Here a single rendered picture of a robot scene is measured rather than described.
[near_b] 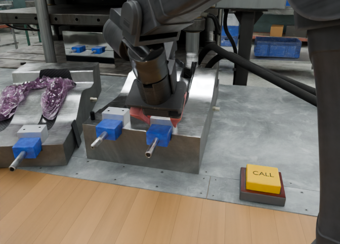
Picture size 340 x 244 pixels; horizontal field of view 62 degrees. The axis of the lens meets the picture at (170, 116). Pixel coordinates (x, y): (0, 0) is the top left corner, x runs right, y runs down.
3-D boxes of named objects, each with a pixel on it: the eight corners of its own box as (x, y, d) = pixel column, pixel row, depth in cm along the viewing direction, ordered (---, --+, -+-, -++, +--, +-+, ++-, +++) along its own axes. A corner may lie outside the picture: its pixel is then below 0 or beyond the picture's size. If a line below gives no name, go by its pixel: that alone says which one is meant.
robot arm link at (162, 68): (125, 71, 49) (115, 38, 43) (153, 55, 50) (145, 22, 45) (147, 93, 45) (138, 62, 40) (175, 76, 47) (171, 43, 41)
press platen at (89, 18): (208, 61, 122) (211, 17, 114) (-37, 47, 149) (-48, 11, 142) (222, 33, 195) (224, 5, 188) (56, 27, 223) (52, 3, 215)
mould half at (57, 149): (67, 165, 63) (58, 121, 58) (-55, 169, 61) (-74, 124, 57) (101, 90, 108) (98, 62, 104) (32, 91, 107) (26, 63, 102)
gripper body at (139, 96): (136, 84, 56) (127, 55, 50) (187, 88, 53) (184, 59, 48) (126, 110, 52) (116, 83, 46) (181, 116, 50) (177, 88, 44)
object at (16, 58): (204, 93, 127) (205, 77, 124) (-33, 74, 155) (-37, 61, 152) (218, 53, 201) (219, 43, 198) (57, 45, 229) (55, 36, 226)
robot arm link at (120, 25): (91, 47, 49) (94, -26, 41) (134, 42, 54) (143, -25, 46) (125, 85, 43) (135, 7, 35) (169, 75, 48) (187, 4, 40)
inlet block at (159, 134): (162, 169, 51) (161, 143, 48) (135, 165, 52) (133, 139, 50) (176, 135, 62) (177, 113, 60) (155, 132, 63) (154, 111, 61)
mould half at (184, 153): (198, 174, 60) (201, 116, 54) (86, 158, 65) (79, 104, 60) (218, 94, 104) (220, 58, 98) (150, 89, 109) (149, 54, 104)
